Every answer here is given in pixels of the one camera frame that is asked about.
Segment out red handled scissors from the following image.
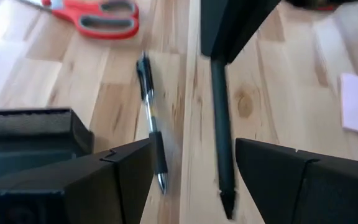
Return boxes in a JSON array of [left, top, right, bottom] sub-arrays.
[[17, 0, 141, 40]]

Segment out black mesh desk organizer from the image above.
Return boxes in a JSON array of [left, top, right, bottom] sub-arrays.
[[0, 107, 95, 183]]

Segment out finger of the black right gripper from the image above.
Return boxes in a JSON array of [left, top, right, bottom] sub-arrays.
[[200, 0, 230, 63], [227, 0, 282, 65]]

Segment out clear pen with black grip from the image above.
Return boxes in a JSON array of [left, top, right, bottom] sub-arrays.
[[135, 51, 170, 196]]

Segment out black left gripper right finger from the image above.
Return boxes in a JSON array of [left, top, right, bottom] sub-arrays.
[[234, 138, 358, 224]]

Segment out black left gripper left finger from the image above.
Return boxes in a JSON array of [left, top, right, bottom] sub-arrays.
[[0, 138, 155, 224]]

